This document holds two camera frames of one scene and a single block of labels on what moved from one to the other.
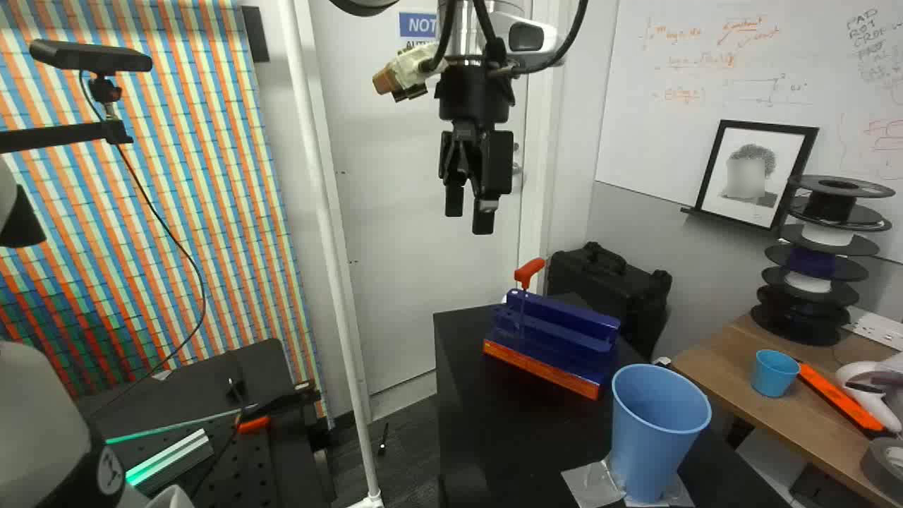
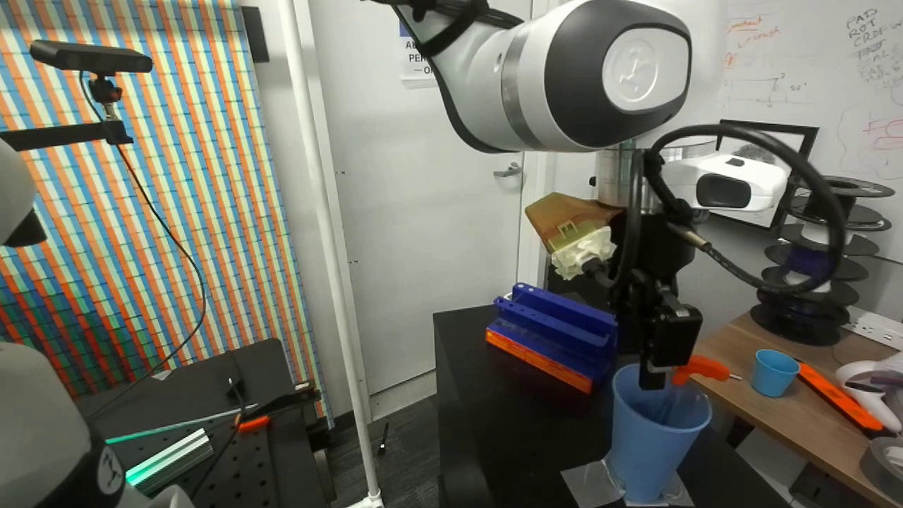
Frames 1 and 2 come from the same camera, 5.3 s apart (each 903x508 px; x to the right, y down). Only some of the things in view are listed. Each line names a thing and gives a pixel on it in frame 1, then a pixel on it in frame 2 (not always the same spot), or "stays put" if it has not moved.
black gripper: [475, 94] → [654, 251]
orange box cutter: [841, 400] stays put
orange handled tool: [524, 272] → [702, 365]
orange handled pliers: [262, 416] stays put
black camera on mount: [88, 57] stays put
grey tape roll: [881, 461] stays put
